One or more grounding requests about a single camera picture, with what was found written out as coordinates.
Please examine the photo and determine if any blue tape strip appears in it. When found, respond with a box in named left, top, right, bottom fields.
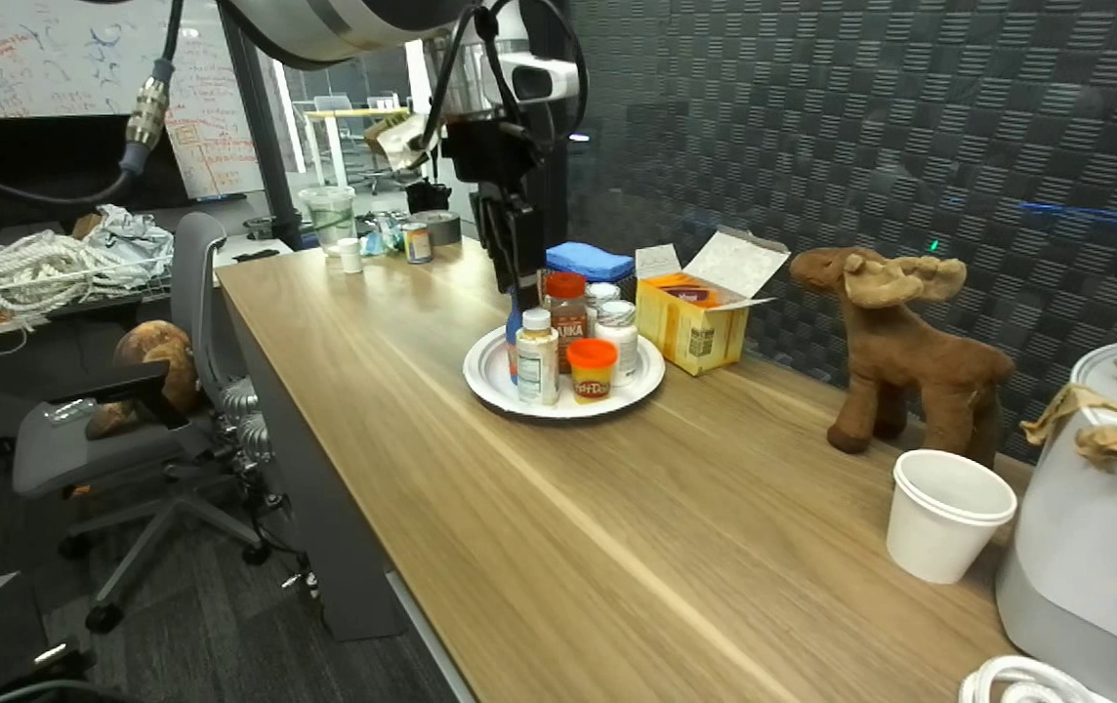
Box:
left=1024, top=195, right=1117, bottom=235

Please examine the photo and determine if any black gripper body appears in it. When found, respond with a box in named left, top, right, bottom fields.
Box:
left=436, top=113, right=546, bottom=195

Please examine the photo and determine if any brown moose plush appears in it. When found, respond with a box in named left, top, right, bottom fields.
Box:
left=785, top=247, right=1018, bottom=463

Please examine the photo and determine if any white rope coil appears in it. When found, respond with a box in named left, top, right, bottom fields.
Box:
left=955, top=650, right=1117, bottom=703

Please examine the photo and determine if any white cable pile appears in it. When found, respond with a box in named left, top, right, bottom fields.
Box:
left=0, top=204, right=179, bottom=328

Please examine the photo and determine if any black metal post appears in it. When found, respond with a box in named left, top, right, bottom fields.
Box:
left=214, top=3, right=306, bottom=226

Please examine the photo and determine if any brown plush toy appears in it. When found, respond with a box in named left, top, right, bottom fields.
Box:
left=86, top=315, right=208, bottom=440

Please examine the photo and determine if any black camera stand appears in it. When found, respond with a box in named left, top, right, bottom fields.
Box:
left=402, top=171, right=455, bottom=220

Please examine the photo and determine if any white paper plate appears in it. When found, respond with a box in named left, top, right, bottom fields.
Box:
left=455, top=315, right=670, bottom=427

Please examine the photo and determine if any small white cup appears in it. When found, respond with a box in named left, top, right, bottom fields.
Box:
left=328, top=235, right=367, bottom=278

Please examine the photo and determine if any black cable metal connector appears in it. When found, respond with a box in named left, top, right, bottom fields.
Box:
left=0, top=0, right=191, bottom=212

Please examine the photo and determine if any blue sponge black holder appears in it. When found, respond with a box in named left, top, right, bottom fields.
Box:
left=540, top=239, right=641, bottom=303

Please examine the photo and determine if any grey white appliance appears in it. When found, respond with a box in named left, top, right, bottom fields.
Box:
left=996, top=334, right=1117, bottom=703

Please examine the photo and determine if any yellow cardboard box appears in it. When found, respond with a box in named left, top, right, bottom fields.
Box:
left=631, top=226, right=794, bottom=382

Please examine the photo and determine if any stained white-cap bottle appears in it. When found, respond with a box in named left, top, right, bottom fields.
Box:
left=511, top=303, right=561, bottom=410

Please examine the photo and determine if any yellow-label tin can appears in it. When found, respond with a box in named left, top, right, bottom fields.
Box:
left=402, top=222, right=442, bottom=266

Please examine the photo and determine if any grey office chair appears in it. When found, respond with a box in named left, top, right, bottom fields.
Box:
left=13, top=212, right=316, bottom=641

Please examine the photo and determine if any white paper cup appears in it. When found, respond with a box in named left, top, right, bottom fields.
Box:
left=884, top=445, right=1024, bottom=588

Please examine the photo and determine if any orange-lid play-doh can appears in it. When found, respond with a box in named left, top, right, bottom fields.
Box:
left=561, top=334, right=622, bottom=400

